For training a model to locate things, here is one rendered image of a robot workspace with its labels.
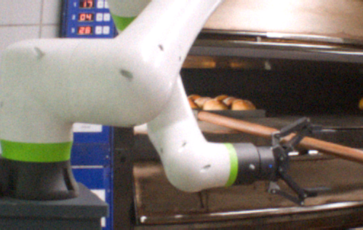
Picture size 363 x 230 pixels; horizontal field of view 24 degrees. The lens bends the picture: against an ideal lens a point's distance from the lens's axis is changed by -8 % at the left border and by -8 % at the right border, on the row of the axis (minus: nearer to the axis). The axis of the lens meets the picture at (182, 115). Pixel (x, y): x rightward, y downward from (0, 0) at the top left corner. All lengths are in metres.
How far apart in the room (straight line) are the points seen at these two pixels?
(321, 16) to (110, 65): 1.53
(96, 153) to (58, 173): 1.06
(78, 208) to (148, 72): 0.24
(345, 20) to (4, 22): 1.09
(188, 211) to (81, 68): 1.32
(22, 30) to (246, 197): 0.84
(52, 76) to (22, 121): 0.09
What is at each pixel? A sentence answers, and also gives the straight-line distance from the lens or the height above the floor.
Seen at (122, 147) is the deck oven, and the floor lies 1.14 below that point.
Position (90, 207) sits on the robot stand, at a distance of 1.38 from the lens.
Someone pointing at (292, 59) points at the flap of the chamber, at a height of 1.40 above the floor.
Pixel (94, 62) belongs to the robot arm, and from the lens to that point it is 1.33.
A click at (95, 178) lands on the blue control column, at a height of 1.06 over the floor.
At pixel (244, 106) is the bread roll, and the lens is 3.10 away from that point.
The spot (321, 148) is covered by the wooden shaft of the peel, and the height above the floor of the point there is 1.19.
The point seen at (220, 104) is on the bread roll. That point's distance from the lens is 3.07.
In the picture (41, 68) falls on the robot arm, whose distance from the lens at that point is 1.36.
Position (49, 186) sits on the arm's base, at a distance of 1.40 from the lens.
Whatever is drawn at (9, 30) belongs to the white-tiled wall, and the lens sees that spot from 2.40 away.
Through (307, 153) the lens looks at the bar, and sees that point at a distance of 2.33.
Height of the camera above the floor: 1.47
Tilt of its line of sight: 5 degrees down
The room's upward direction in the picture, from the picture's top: 2 degrees clockwise
